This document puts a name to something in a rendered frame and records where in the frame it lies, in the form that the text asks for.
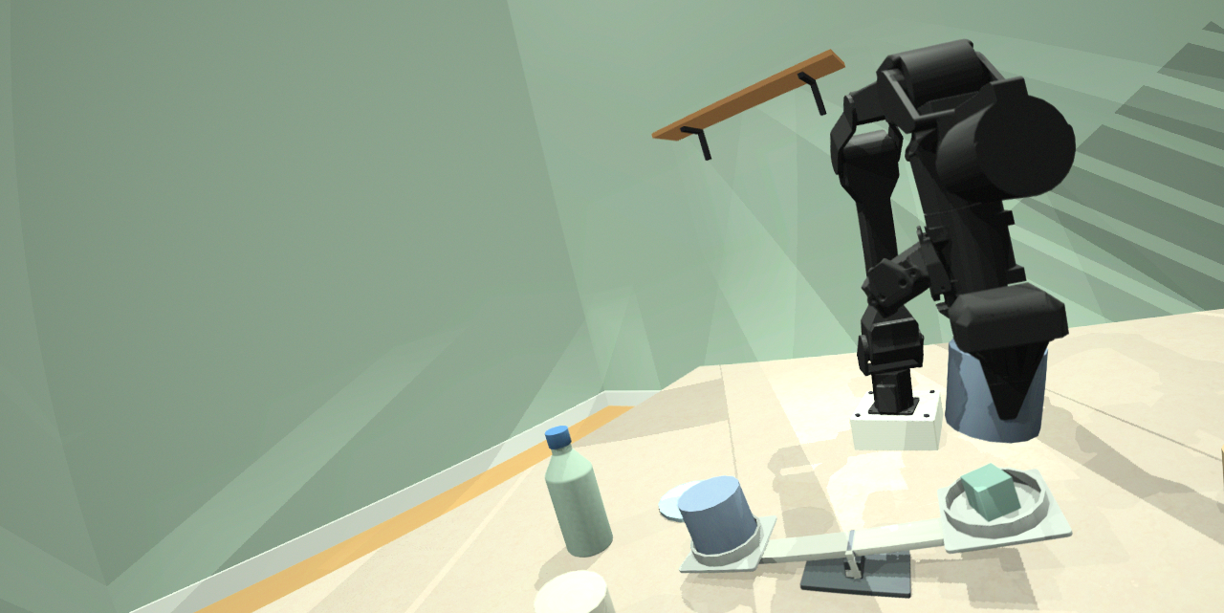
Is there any pale green cube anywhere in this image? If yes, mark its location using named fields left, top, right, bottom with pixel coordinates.
left=960, top=463, right=1021, bottom=522

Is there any grey balance beam with flat pans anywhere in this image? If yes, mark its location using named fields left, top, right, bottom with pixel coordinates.
left=679, top=467, right=1073, bottom=600

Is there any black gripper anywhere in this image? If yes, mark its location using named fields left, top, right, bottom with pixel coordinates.
left=925, top=201, right=1069, bottom=421

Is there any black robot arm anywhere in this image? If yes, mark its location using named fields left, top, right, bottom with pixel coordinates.
left=830, top=39, right=1076, bottom=416

